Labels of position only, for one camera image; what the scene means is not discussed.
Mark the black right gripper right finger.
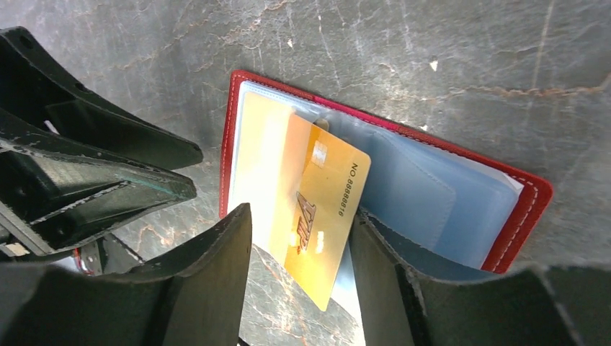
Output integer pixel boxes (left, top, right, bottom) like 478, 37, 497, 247
349, 212, 610, 345

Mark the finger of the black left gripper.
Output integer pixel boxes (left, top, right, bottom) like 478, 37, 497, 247
1, 138, 197, 258
1, 27, 203, 170

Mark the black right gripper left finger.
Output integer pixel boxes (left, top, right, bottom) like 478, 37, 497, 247
1, 203, 252, 345

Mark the red leather card holder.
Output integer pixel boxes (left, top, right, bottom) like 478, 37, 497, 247
218, 69, 555, 306

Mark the gold VIP credit card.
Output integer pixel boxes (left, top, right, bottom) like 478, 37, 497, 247
269, 114, 371, 311

